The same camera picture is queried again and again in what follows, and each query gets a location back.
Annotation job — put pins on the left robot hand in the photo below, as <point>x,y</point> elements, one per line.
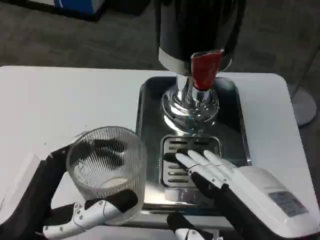
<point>32,190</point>

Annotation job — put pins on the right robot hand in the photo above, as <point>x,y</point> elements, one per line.
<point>250,195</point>

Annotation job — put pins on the clear ribbed glass cup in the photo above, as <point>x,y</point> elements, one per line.
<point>107,160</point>

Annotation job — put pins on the steel serving tray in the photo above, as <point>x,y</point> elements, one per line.
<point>231,120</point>

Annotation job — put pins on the steel drip grid tray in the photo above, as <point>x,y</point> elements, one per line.
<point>175,145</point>

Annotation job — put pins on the grey round floor stand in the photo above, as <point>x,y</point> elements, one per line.
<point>303,105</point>

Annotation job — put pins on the black steel drink dispenser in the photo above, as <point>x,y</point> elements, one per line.
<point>190,30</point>

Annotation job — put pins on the blue box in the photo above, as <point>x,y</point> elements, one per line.
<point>75,7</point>

